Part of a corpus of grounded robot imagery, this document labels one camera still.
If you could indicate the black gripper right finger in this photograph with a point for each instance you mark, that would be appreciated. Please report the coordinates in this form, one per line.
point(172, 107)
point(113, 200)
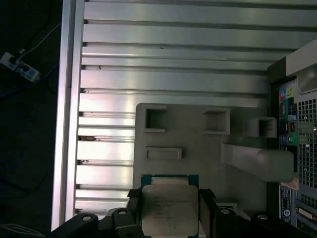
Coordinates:
point(213, 223)

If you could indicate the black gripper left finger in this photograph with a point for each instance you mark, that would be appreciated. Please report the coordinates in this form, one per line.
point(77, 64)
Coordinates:
point(123, 223)

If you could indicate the silver topped CPU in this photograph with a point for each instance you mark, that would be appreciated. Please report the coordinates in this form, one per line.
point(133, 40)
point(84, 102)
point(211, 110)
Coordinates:
point(168, 210)

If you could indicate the grey parts rack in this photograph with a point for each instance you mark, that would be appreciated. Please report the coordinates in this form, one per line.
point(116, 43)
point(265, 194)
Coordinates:
point(193, 148)

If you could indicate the black PC case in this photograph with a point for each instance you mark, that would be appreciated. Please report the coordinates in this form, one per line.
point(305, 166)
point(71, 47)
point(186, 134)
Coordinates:
point(307, 124)

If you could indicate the white blue power strip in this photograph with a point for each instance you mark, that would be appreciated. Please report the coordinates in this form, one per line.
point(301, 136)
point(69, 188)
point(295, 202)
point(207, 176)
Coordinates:
point(22, 68)

